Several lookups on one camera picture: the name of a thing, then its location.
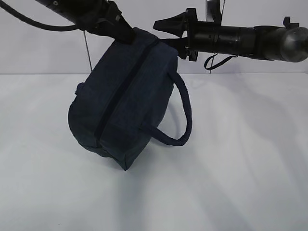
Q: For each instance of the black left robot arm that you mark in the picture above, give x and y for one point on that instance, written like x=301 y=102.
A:
x=70 y=9

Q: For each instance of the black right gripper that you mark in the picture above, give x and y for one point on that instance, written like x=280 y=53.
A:
x=176 y=26

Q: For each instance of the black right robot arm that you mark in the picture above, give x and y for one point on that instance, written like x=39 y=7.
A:
x=288 y=43

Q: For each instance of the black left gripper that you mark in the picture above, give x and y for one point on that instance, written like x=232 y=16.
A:
x=105 y=19

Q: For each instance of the dark navy fabric bag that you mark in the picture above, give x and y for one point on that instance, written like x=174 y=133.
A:
x=118 y=108

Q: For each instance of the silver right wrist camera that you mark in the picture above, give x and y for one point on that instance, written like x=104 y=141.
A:
x=213 y=11

